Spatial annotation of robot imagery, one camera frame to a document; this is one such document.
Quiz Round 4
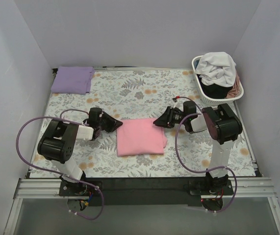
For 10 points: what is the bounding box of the brown garment in basket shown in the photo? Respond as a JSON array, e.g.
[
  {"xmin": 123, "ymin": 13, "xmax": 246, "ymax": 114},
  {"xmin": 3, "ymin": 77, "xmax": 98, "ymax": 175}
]
[{"xmin": 226, "ymin": 73, "xmax": 240, "ymax": 98}]

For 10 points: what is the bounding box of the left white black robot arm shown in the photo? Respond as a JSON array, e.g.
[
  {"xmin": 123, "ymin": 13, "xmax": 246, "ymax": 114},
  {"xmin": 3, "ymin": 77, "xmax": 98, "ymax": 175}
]
[{"xmin": 37, "ymin": 107, "xmax": 123, "ymax": 194}]

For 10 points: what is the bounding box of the white laundry basket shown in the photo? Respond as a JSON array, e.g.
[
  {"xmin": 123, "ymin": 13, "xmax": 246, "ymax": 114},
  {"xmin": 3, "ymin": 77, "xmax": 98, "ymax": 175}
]
[{"xmin": 191, "ymin": 55, "xmax": 244, "ymax": 106}]

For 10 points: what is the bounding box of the white t shirt in basket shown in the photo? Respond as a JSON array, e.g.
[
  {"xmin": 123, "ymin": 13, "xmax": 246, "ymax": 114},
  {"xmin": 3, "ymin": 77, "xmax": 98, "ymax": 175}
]
[{"xmin": 195, "ymin": 52, "xmax": 236, "ymax": 88}]

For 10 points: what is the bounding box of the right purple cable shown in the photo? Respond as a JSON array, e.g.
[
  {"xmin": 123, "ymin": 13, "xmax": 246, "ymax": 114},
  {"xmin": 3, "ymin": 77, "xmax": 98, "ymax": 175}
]
[{"xmin": 173, "ymin": 96, "xmax": 237, "ymax": 213}]

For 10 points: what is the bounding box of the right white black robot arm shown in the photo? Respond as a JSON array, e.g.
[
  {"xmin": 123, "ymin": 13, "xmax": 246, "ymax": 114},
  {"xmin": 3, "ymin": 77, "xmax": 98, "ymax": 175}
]
[{"xmin": 153, "ymin": 99, "xmax": 243, "ymax": 194}]

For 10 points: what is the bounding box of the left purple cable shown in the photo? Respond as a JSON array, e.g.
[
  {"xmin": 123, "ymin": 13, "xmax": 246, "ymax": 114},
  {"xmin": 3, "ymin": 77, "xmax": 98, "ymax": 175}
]
[{"xmin": 16, "ymin": 109, "xmax": 105, "ymax": 220}]

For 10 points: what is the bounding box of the pink t shirt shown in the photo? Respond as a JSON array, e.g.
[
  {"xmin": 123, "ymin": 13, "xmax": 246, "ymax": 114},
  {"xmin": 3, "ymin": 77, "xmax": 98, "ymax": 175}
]
[{"xmin": 117, "ymin": 118, "xmax": 167, "ymax": 157}]

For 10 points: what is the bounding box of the black garment in basket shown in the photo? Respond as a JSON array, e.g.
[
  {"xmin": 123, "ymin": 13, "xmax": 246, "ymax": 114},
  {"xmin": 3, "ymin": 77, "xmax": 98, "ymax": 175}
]
[{"xmin": 197, "ymin": 74, "xmax": 232, "ymax": 99}]

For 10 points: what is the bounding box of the aluminium frame rail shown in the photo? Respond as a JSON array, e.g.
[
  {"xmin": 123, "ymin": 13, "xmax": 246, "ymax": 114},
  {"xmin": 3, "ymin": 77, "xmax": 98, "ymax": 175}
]
[{"xmin": 4, "ymin": 177, "xmax": 280, "ymax": 235}]

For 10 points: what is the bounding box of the purple cable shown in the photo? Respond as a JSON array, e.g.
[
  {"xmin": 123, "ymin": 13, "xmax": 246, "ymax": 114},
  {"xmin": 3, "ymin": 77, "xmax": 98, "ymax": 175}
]
[
  {"xmin": 173, "ymin": 96, "xmax": 237, "ymax": 213},
  {"xmin": 16, "ymin": 109, "xmax": 105, "ymax": 220}
]

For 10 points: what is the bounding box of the folded purple t shirt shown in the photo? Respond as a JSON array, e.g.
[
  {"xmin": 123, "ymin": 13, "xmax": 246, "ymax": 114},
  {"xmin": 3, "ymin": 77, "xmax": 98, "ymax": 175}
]
[{"xmin": 51, "ymin": 67, "xmax": 95, "ymax": 94}]

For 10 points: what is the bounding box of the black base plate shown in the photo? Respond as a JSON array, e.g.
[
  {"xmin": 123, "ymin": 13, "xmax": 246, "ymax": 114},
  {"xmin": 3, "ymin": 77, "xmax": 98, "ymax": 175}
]
[{"xmin": 58, "ymin": 176, "xmax": 235, "ymax": 208}]

